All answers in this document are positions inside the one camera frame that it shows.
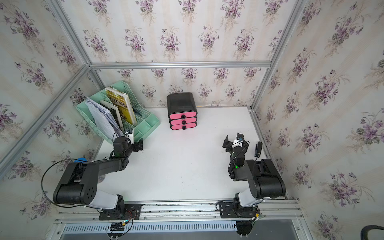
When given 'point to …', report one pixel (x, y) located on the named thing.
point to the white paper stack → (104, 121)
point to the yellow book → (122, 101)
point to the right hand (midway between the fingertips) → (237, 137)
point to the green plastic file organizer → (114, 112)
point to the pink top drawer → (183, 115)
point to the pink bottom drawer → (183, 126)
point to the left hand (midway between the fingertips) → (136, 138)
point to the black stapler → (258, 149)
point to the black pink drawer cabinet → (182, 111)
